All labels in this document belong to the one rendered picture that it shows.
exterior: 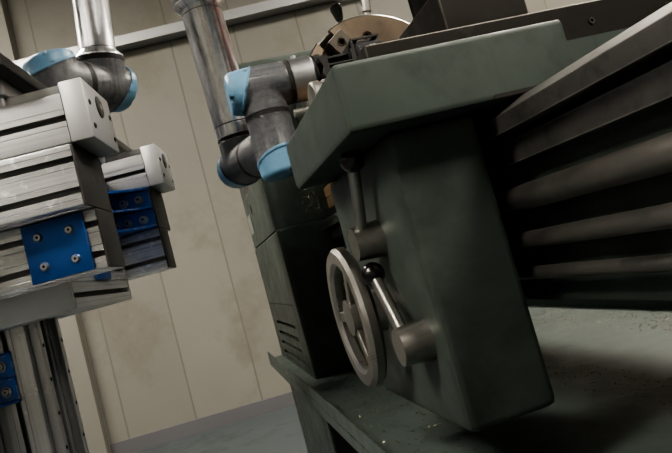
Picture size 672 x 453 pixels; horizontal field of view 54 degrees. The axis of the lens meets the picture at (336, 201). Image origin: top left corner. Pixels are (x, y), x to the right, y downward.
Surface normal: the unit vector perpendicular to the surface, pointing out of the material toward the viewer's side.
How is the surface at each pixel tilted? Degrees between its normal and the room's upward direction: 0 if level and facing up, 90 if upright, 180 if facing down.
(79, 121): 90
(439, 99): 90
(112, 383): 90
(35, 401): 90
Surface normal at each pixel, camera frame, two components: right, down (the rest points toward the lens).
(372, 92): 0.20, -0.14
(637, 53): -0.94, 0.24
